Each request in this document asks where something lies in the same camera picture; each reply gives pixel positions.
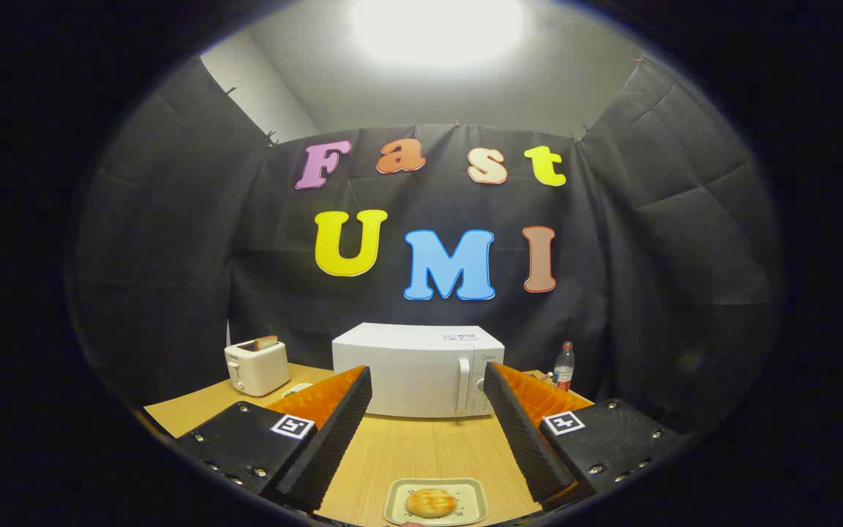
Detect black backdrop cloth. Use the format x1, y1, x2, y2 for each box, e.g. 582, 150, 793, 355
70, 55, 784, 440

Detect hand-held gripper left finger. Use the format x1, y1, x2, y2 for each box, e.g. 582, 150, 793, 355
176, 365, 373, 513

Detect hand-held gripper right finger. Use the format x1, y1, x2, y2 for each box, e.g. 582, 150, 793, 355
483, 362, 689, 513

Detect plastic bottle with red label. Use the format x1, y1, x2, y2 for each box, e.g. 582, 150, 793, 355
552, 341, 576, 392

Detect white microwave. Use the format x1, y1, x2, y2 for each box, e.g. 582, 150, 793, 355
331, 323, 506, 419

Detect golden bread bun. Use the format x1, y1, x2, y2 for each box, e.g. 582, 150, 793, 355
405, 488, 459, 519

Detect white toaster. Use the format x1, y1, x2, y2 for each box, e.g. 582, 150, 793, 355
224, 339, 291, 397

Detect white square plate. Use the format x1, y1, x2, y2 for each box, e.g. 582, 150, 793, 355
383, 478, 490, 527

